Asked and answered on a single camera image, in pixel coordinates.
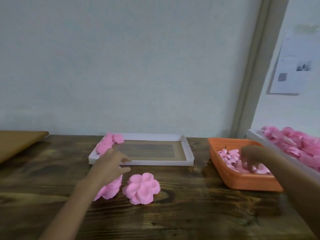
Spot person's right hand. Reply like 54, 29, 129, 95
240, 144, 275, 170

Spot person's left hand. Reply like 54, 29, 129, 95
86, 148, 132, 190

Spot stack of pink petals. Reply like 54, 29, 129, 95
93, 174, 124, 201
122, 172, 161, 205

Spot pink rose buds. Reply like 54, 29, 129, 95
218, 148, 272, 175

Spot group of finished pink roses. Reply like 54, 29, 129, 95
95, 133, 125, 156

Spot pile of pink petals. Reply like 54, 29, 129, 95
261, 126, 320, 172

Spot white shallow tray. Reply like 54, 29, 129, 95
88, 133, 195, 166

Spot orange plastic basket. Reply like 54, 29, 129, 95
208, 137, 284, 192

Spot white paper notice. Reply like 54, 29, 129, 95
269, 31, 320, 95

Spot grey door frame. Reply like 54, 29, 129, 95
231, 0, 291, 139

